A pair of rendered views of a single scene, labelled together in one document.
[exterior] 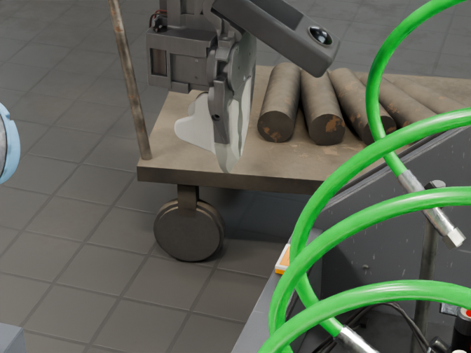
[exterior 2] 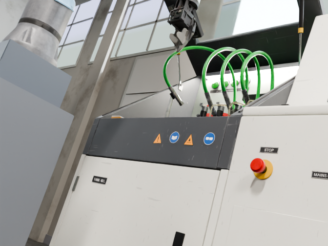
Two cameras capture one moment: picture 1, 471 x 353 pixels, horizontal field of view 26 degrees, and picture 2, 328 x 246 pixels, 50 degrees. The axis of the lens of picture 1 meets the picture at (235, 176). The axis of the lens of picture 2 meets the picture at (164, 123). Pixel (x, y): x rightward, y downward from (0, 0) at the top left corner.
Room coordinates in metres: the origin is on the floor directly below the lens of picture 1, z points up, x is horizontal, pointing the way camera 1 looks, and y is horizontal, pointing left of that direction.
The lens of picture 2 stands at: (0.28, 1.04, 0.59)
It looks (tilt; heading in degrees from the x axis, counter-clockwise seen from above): 17 degrees up; 297
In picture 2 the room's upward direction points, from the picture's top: 16 degrees clockwise
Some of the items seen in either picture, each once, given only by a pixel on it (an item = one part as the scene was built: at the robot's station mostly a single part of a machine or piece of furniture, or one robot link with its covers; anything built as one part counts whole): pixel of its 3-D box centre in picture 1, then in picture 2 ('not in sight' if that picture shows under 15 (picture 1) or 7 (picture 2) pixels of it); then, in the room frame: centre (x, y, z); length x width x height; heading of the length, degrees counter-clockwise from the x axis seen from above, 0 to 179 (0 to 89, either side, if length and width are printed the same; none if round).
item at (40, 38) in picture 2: not in sight; (33, 46); (1.02, 0.45, 0.95); 0.15 x 0.15 x 0.10
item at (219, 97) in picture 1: (223, 97); (188, 30); (0.82, 0.01, 1.32); 0.05 x 0.02 x 0.09; 161
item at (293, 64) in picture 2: not in sight; (250, 71); (0.68, -0.48, 1.43); 0.54 x 0.03 x 0.02; 161
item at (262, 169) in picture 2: not in sight; (259, 167); (0.43, 0.18, 0.80); 0.05 x 0.04 x 0.05; 161
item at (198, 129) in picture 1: (205, 134); (180, 38); (0.83, 0.03, 1.27); 0.06 x 0.03 x 0.09; 71
